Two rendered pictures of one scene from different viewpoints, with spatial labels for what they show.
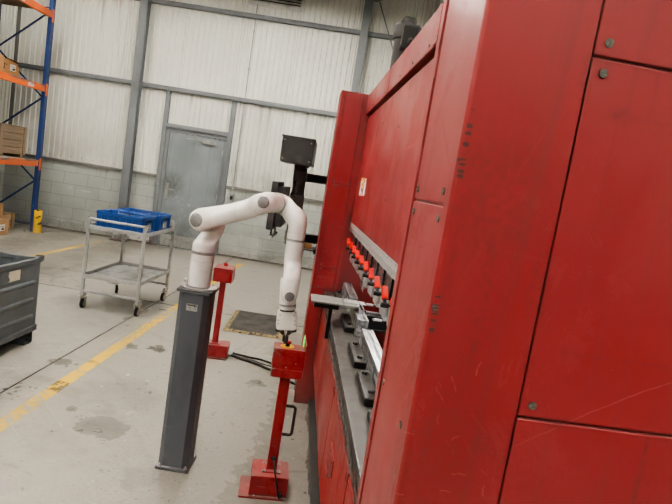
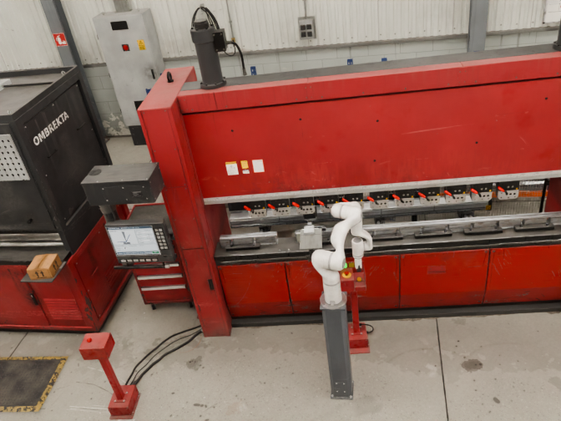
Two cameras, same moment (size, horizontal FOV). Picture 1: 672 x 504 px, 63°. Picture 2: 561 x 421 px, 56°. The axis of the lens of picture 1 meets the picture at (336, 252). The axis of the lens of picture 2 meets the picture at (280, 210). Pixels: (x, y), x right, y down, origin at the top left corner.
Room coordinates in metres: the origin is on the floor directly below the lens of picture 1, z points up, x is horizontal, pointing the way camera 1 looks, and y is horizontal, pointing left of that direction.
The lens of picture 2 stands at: (2.48, 3.44, 3.64)
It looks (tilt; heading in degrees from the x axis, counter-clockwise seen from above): 33 degrees down; 283
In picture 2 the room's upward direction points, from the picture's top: 9 degrees counter-clockwise
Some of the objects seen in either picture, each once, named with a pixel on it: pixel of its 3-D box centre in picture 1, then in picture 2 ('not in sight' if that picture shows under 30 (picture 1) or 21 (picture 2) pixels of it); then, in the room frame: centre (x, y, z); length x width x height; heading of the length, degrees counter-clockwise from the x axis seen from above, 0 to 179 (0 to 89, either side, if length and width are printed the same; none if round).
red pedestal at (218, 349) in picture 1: (219, 309); (110, 373); (4.63, 0.92, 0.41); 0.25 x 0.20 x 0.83; 95
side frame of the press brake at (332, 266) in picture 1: (372, 257); (199, 210); (4.05, -0.28, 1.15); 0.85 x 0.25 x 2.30; 95
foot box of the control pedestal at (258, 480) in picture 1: (264, 478); (356, 337); (2.72, 0.19, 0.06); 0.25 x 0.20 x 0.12; 96
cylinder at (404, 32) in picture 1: (409, 54); (217, 51); (3.61, -0.27, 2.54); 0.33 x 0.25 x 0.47; 5
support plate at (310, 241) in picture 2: (333, 300); (310, 239); (3.06, -0.03, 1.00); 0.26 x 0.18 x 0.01; 95
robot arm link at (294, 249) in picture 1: (291, 270); (361, 234); (2.63, 0.20, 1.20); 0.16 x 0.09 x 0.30; 9
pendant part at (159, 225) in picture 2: (279, 205); (142, 239); (4.23, 0.49, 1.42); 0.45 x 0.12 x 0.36; 1
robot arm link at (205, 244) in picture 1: (209, 230); (325, 266); (2.86, 0.68, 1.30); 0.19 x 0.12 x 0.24; 161
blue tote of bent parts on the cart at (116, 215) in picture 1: (126, 221); not in sight; (5.64, 2.21, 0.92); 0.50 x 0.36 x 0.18; 89
